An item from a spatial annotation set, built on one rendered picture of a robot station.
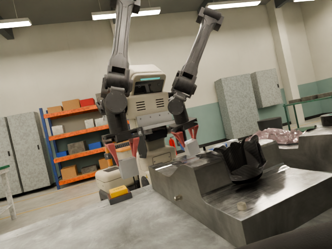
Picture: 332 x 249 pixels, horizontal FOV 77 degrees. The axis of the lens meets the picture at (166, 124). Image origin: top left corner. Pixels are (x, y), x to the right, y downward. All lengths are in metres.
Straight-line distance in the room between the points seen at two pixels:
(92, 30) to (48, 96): 2.21
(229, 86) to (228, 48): 1.53
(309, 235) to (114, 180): 1.19
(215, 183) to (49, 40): 6.53
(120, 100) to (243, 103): 6.32
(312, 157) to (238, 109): 5.94
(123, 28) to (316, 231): 0.71
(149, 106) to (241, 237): 0.88
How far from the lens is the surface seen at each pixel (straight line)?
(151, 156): 1.14
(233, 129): 6.53
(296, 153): 0.78
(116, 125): 0.62
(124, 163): 0.63
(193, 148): 0.83
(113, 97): 0.56
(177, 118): 0.80
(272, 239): 0.25
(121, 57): 0.69
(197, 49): 0.88
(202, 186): 0.48
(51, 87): 6.43
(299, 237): 0.24
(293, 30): 9.43
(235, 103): 6.63
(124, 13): 0.82
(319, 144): 0.76
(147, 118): 1.11
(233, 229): 0.42
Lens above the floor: 1.04
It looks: 1 degrees down
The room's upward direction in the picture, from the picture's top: 12 degrees counter-clockwise
